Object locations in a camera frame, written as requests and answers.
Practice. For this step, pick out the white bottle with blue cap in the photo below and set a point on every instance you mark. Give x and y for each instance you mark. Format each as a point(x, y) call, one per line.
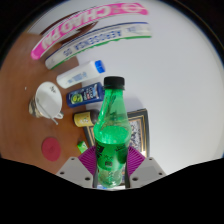
point(78, 75)

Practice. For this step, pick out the brown wooden chair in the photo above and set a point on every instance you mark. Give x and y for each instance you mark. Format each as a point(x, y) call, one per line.
point(78, 33)

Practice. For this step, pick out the blue pump bottle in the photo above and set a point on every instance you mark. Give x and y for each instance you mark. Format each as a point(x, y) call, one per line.
point(83, 95)

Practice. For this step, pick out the patterned ceramic mug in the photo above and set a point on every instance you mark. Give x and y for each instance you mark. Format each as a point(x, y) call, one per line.
point(48, 100)

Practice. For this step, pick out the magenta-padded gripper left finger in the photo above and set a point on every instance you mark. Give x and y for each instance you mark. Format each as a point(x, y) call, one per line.
point(73, 170)

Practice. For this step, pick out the flat round red coaster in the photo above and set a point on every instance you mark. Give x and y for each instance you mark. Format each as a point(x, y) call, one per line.
point(51, 149)

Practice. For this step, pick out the amber bottle with yellow label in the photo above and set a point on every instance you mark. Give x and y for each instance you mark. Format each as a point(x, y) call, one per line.
point(83, 118)

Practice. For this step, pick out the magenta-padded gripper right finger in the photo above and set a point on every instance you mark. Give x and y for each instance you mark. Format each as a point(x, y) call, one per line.
point(146, 170)

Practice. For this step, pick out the black framed group picture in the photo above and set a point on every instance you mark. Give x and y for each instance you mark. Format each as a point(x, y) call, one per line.
point(138, 128)

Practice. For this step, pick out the green plastic drink bottle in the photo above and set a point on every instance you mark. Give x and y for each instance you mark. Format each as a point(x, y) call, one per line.
point(111, 140)

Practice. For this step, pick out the small green packet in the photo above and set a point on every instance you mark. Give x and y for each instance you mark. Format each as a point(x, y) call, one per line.
point(82, 146)

